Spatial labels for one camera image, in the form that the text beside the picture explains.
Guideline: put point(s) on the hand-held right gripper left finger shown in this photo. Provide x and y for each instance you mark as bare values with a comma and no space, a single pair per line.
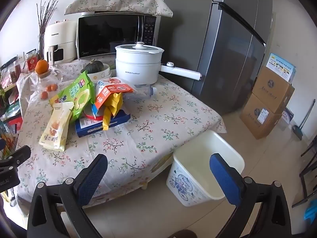
91,178

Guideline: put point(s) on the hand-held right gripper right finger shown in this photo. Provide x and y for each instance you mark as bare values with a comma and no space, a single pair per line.
223,181

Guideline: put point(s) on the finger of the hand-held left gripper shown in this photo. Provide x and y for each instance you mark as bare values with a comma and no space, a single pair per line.
17,155

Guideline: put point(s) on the white plastic bin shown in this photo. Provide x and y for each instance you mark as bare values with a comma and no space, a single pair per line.
188,186

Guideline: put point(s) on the yellow white snack bag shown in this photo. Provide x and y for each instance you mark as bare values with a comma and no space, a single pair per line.
55,129

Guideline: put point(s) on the blue cardboard box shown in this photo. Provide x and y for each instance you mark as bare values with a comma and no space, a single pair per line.
91,127

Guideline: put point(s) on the yellow wrapper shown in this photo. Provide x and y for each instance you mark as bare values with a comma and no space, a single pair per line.
111,111

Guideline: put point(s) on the green snack bag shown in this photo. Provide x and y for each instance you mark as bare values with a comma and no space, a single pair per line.
74,96

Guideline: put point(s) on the orange red snack bag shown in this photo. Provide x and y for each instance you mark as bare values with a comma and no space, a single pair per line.
116,89

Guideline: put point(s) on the green potted plant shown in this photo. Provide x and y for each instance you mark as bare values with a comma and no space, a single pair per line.
2,99

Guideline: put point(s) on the floral tablecloth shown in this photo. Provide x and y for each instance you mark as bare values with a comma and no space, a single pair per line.
138,138

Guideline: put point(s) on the brown round object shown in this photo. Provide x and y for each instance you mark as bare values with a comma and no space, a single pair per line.
184,234

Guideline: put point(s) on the brown cardboard box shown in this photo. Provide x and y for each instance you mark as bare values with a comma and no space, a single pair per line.
260,119
272,91

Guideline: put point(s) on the glass jar with small oranges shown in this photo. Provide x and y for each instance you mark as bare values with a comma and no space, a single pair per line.
49,81

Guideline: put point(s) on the spice jar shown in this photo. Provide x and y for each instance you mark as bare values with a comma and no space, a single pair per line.
16,69

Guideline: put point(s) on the dark wooden chair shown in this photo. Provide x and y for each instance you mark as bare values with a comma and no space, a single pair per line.
309,168

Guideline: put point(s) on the large orange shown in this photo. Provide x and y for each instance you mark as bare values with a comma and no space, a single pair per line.
41,67

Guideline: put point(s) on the small blue box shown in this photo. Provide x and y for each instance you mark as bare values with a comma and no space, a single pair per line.
287,116

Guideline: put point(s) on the red label jar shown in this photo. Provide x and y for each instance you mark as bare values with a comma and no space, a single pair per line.
31,62

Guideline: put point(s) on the bright blue cloth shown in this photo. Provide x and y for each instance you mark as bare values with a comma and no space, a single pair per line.
311,213

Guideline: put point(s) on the clear plastic bottle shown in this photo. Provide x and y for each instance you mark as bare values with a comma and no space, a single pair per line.
143,91

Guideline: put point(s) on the white bowl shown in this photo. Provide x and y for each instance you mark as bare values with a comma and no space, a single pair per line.
102,73

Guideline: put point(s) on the dark green pumpkin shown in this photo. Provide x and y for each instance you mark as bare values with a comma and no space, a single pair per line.
93,65

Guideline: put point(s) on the glass vase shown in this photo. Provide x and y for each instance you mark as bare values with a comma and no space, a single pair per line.
41,44

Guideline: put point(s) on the green vegetable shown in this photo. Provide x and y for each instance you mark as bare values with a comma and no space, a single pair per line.
112,66

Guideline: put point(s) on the white air fryer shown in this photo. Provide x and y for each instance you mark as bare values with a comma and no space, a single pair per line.
60,42

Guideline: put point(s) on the white electric cooking pot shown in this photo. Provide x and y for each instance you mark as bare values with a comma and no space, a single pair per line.
136,64

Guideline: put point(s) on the grey refrigerator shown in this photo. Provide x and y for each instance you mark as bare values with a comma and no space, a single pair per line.
223,54

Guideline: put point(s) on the blue white printed box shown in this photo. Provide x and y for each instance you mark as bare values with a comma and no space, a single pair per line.
282,67

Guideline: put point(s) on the black microwave oven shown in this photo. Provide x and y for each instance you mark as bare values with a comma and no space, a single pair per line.
109,37

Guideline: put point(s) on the dried twigs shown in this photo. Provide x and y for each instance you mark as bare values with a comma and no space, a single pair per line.
47,12

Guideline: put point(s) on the floral cloth cover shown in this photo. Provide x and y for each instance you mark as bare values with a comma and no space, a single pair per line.
116,2

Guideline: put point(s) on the wall socket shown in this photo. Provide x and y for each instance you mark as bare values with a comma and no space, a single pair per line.
21,58

